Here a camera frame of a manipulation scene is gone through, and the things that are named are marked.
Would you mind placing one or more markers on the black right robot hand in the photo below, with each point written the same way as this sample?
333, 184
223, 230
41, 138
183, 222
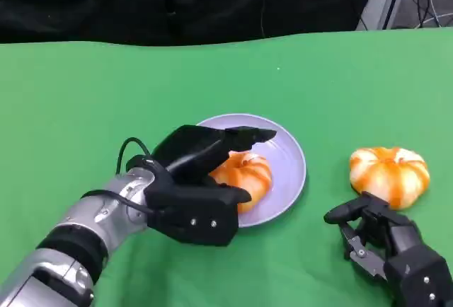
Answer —
382, 222

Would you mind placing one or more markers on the green table cloth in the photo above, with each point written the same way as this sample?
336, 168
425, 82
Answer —
106, 91

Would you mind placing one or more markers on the lilac plate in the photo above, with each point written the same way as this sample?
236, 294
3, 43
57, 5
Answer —
283, 179

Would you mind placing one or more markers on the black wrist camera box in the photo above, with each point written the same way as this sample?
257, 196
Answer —
191, 222
421, 282

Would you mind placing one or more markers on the black backdrop curtain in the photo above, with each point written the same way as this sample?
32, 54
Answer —
106, 3

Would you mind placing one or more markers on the orange and white bread roll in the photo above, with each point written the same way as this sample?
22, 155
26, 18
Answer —
385, 176
247, 176

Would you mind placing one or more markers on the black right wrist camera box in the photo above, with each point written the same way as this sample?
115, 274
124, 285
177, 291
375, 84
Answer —
421, 282

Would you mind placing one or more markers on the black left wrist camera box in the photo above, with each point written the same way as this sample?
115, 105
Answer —
191, 222

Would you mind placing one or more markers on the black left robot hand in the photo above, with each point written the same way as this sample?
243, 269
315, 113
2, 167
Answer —
191, 148

